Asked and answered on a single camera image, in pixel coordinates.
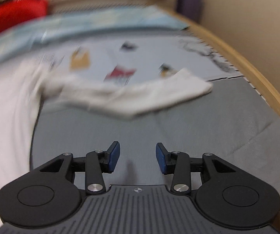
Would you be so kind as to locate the purple box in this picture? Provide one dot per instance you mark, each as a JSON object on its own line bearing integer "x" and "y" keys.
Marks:
{"x": 191, "y": 9}

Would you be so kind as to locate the grey patterned bed sheet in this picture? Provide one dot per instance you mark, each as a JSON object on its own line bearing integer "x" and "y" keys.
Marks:
{"x": 233, "y": 120}

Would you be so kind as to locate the white long-sleeve shirt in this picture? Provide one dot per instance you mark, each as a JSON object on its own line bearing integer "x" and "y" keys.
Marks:
{"x": 22, "y": 88}

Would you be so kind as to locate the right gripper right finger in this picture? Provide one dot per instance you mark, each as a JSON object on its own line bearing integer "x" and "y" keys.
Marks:
{"x": 220, "y": 191}

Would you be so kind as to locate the red blanket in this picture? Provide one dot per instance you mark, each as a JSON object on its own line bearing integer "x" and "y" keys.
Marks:
{"x": 19, "y": 11}

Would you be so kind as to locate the light blue folded blanket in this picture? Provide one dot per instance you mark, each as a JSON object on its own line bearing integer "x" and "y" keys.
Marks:
{"x": 41, "y": 32}

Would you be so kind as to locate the wooden bed frame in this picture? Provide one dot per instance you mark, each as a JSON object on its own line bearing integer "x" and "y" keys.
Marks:
{"x": 267, "y": 90}

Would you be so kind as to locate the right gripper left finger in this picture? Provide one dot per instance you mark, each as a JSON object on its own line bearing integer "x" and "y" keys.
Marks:
{"x": 55, "y": 190}

